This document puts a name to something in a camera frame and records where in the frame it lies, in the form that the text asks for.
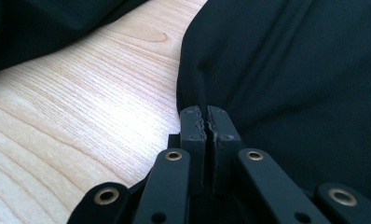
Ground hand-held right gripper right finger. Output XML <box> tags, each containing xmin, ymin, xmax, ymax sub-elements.
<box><xmin>206</xmin><ymin>105</ymin><xmax>243</xmax><ymax>195</ymax></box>

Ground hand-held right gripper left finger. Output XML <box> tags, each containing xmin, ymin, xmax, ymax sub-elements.
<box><xmin>179</xmin><ymin>105</ymin><xmax>208</xmax><ymax>197</ymax></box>

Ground black pants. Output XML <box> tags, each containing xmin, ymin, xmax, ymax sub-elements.
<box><xmin>0</xmin><ymin>0</ymin><xmax>371</xmax><ymax>213</ymax></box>

